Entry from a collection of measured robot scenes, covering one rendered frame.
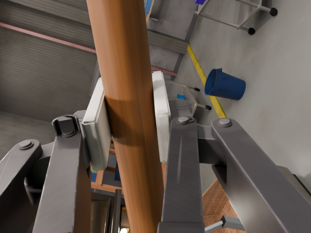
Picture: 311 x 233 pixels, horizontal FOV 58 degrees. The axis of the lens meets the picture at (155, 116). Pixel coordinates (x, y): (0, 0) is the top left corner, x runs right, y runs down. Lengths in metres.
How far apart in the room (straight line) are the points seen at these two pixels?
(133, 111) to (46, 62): 7.98
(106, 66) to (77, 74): 7.88
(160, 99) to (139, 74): 0.02
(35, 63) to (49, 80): 0.56
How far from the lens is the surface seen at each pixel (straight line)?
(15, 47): 8.28
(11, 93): 8.87
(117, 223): 1.91
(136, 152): 0.18
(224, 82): 3.66
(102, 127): 0.15
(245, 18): 3.89
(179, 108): 0.16
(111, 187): 4.80
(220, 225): 1.57
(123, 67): 0.15
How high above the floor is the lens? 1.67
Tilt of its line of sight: 10 degrees down
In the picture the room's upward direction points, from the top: 76 degrees counter-clockwise
